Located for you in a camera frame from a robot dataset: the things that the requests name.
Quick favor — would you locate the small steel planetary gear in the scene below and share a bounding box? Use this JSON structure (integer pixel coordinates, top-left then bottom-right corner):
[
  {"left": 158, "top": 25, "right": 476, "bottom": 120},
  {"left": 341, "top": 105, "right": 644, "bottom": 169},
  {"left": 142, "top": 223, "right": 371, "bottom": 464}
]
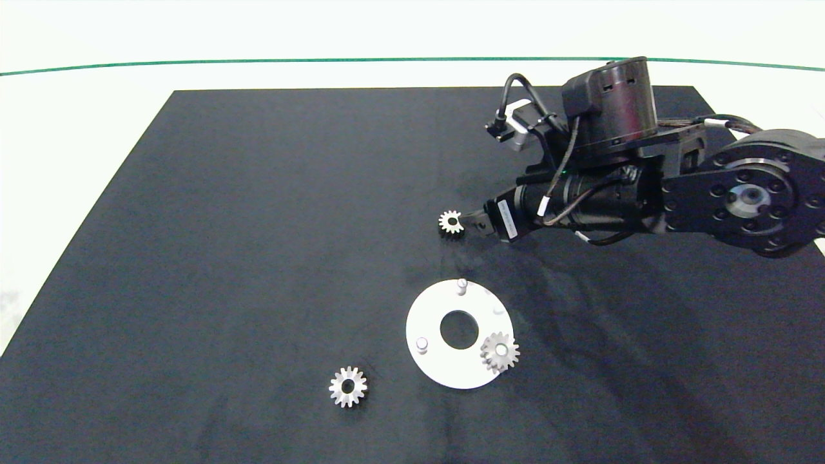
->
[
  {"left": 438, "top": 210, "right": 465, "bottom": 239},
  {"left": 480, "top": 331, "right": 520, "bottom": 374},
  {"left": 329, "top": 366, "right": 369, "bottom": 409}
]

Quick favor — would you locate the round white pin plate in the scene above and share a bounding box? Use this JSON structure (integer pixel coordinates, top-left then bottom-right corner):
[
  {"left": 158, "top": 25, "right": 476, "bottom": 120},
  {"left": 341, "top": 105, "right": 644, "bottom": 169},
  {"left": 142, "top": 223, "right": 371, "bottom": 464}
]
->
[{"left": 406, "top": 278, "right": 515, "bottom": 390}]

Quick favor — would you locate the dark mat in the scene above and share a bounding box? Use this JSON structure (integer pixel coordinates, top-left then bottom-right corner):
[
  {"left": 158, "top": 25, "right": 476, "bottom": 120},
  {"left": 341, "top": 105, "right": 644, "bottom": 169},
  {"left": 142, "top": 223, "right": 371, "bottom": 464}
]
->
[{"left": 0, "top": 86, "right": 825, "bottom": 464}]

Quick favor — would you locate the thin gripper cable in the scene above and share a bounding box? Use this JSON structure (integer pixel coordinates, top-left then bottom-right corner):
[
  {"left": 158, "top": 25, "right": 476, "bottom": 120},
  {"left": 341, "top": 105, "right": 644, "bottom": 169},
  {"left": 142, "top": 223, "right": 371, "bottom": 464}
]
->
[{"left": 536, "top": 115, "right": 636, "bottom": 247}]

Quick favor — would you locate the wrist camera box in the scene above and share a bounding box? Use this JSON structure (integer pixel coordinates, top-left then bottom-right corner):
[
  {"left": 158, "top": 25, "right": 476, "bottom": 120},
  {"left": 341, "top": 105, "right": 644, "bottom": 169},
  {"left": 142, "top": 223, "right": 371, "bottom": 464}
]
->
[{"left": 487, "top": 100, "right": 548, "bottom": 153}]

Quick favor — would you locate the camera black cable loop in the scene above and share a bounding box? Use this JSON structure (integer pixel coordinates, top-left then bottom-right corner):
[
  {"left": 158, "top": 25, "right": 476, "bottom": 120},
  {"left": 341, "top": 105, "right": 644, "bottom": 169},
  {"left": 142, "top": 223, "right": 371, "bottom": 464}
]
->
[{"left": 495, "top": 73, "right": 560, "bottom": 133}]

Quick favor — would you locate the braided arm cable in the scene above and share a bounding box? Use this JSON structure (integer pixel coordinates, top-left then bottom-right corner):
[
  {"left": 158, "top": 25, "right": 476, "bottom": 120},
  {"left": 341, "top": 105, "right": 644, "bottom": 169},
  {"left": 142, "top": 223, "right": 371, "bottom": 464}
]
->
[{"left": 656, "top": 113, "right": 756, "bottom": 137}]

